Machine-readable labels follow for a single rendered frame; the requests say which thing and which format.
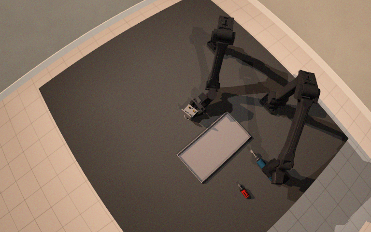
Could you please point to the blue nut driver barrel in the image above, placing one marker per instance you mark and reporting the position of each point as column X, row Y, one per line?
column 260, row 161

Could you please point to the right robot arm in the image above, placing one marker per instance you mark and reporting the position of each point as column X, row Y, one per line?
column 220, row 39

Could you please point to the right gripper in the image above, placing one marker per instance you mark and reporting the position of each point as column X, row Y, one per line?
column 200, row 112

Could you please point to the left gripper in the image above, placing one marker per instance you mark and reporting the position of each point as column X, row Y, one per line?
column 268, row 168

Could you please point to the beige rectangular tray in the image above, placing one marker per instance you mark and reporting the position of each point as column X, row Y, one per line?
column 213, row 147

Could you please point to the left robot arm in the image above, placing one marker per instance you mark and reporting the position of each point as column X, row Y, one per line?
column 304, row 84

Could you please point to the red-handled nut driver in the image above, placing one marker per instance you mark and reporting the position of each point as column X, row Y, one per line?
column 244, row 192

